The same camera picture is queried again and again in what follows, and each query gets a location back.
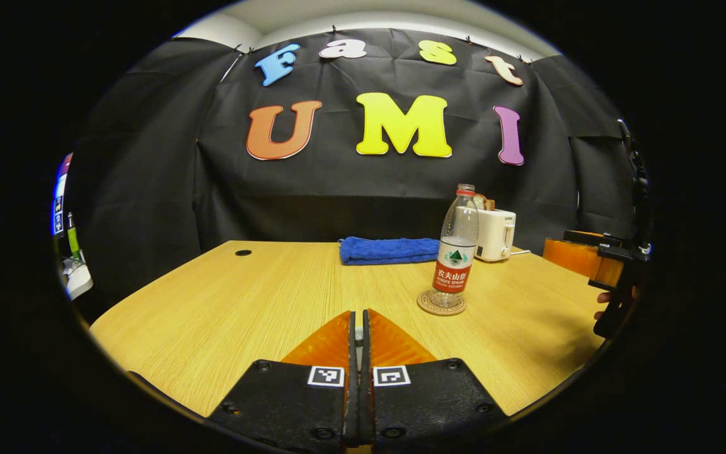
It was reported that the white toaster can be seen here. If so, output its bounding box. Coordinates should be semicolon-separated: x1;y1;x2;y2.
473;208;517;263

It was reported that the black backdrop cloth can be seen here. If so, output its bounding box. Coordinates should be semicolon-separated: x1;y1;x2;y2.
64;28;644;310

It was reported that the blue folded towel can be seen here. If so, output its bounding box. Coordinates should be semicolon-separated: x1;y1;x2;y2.
338;236;441;266

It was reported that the clear plastic water bottle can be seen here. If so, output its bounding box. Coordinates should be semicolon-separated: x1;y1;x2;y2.
429;183;481;310

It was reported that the white side desk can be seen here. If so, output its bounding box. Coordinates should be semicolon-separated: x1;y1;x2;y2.
62;252;95;301

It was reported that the computer monitor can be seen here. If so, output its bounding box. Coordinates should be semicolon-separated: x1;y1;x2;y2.
52;153;74;238

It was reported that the round cork coaster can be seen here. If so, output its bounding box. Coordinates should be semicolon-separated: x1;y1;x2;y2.
417;288;468;317

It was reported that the green bottle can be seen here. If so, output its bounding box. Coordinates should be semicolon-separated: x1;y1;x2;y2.
66;212;82;262

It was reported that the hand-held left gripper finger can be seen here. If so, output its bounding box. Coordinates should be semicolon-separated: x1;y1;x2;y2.
362;308;510;454
207;310;360;454

